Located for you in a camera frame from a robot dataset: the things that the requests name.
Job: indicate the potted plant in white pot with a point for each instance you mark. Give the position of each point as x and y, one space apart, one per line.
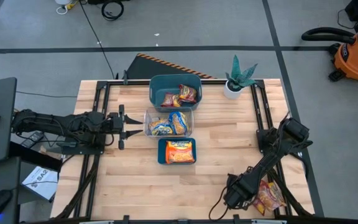
236 82

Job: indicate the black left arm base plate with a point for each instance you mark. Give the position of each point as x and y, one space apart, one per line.
82 151

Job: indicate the clear plastic bin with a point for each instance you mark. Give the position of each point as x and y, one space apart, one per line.
148 115

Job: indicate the orange noodle pack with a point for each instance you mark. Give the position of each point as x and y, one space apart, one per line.
179 152

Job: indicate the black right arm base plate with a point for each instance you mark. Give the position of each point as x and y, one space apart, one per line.
264 138

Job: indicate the orange shop vacuum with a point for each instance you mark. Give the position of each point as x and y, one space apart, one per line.
356 59

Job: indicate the low grey side desk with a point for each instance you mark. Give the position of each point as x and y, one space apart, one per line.
2 174

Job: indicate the white printed paper sheet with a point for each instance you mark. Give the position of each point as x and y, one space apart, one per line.
40 183

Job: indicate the red noodle pack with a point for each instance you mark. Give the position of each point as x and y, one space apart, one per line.
171 100
270 197
187 93

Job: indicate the black ramp with hazard stripe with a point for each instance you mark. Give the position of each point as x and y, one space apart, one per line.
148 68

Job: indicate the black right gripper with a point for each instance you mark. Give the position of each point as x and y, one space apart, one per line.
238 191

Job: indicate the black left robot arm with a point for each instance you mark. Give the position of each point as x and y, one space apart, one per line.
61 124

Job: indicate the black aluminium table frame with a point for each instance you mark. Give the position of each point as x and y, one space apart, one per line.
90 174

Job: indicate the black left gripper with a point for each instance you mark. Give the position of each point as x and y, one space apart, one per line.
117 124

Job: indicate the deep teal plastic bin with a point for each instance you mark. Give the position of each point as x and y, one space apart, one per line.
158 90

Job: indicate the shallow teal tray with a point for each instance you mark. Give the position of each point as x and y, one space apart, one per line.
161 154

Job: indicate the black power adapter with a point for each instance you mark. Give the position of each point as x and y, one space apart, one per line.
33 139

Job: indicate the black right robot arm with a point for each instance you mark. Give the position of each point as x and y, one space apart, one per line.
272 155

